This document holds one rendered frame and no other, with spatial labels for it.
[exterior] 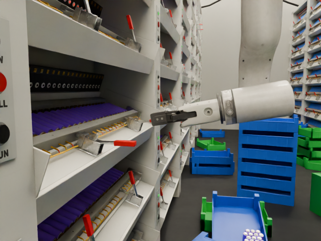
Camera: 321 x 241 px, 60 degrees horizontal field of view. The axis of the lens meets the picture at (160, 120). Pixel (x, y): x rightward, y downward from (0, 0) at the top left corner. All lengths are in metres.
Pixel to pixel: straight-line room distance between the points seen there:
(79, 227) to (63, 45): 0.35
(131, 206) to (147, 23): 0.54
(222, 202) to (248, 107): 0.76
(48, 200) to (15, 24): 0.19
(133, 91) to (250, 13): 0.42
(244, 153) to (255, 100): 1.01
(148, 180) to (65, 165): 0.54
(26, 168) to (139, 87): 0.63
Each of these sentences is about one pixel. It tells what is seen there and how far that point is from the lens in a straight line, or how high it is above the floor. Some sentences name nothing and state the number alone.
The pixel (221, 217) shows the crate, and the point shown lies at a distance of 1.31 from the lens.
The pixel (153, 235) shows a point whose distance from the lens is 0.99.
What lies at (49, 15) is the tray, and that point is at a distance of 0.35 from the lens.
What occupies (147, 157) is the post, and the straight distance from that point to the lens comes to 0.90.
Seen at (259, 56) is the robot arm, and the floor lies 0.70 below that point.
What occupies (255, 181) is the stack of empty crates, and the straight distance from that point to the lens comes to 1.69.
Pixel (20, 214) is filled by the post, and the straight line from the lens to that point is 0.31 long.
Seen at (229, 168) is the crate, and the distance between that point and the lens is 2.13.
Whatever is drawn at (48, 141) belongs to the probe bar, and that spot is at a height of 0.55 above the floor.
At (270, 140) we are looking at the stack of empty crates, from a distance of 1.63.
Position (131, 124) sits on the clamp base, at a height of 0.54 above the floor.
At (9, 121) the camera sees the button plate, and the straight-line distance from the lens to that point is 0.28.
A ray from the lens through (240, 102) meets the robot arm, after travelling 0.66.
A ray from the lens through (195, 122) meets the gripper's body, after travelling 0.65.
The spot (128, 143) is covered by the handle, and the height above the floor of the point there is 0.54.
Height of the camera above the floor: 0.63
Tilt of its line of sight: 6 degrees down
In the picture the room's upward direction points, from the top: straight up
